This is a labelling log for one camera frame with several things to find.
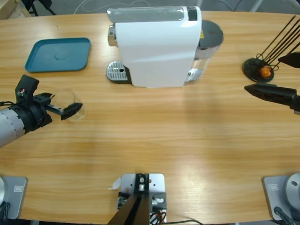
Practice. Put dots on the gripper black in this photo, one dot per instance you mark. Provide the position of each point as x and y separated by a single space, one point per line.
296 105
35 117

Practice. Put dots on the clear drinking glass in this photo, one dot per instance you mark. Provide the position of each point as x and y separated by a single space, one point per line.
65 96

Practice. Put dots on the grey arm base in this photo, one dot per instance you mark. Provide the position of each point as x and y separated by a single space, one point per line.
274 199
14 199

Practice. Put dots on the orange coffee capsule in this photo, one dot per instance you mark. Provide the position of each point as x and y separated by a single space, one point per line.
265 71

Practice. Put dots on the white capsule coffee machine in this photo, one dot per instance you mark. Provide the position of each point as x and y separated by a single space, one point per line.
159 51

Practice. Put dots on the black capsule holder with rods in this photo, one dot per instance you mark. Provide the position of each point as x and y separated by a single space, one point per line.
254 75

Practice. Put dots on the teal plastic tray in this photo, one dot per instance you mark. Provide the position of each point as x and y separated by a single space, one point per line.
65 54

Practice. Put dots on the white metal leg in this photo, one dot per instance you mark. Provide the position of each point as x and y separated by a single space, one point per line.
199 2
256 5

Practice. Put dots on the white paper tag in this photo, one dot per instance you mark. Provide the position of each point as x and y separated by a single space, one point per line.
116 184

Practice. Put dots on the black chair frame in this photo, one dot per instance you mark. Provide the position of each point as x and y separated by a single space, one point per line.
44 4

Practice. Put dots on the white mount with dark post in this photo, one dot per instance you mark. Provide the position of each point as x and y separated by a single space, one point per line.
141 187

